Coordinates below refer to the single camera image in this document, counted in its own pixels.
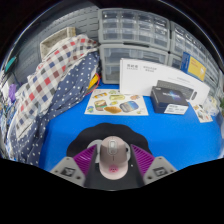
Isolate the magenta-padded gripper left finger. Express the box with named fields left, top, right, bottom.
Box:
left=49, top=144, right=101, bottom=191

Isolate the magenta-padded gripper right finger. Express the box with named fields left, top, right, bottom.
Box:
left=128, top=144, right=178, bottom=188

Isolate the pink computer mouse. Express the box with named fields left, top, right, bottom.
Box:
left=98, top=135, right=130, bottom=181

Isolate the small black box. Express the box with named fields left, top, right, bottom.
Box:
left=149, top=85, right=190, bottom=116

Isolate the animal sticker sheet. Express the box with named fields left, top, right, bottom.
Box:
left=192, top=103, right=214, bottom=124

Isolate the food sticker sheet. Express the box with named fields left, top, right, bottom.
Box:
left=84, top=88, right=150, bottom=117

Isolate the navy polka dot cloth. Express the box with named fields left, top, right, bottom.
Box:
left=6, top=51, right=101, bottom=167

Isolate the white keyboard packaging box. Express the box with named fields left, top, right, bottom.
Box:
left=119, top=58, right=212, bottom=107

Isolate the red blue checked cloth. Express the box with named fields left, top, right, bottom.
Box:
left=14, top=34, right=99, bottom=141

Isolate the yellow and blue box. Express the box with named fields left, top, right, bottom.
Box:
left=180, top=51, right=207, bottom=82

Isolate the woven wicker basket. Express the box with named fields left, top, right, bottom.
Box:
left=39, top=27, right=77, bottom=60

